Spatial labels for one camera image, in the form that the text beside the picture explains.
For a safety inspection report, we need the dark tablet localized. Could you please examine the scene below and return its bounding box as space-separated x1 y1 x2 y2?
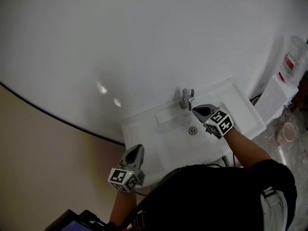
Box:
44 209 110 231

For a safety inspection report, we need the chrome faucet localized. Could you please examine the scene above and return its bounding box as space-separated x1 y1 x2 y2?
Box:
180 88 195 111

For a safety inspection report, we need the person's right forearm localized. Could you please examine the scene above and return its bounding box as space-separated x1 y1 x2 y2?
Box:
225 128 274 170

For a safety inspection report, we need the grey shoulder bag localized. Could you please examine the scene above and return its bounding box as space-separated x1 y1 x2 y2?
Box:
260 186 289 231

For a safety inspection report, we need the white vanity cabinet with sink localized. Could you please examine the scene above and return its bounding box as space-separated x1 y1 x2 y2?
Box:
119 77 267 186

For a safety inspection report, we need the person's left forearm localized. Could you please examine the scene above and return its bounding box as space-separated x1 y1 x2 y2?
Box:
108 190 138 228

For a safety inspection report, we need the pink waste bin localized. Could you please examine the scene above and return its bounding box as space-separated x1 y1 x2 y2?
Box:
276 123 296 145

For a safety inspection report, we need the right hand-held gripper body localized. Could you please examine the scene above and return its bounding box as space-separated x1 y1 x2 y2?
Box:
203 107 236 140

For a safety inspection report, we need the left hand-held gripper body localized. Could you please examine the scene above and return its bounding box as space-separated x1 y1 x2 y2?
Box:
107 163 146 193

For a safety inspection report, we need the white water dispenser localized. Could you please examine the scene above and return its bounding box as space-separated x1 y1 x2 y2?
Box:
255 75 299 126

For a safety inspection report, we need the person's black shirt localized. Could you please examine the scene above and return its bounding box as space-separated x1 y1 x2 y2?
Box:
120 159 298 231

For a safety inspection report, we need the clear water jug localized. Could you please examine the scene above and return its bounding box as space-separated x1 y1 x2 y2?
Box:
278 35 308 84

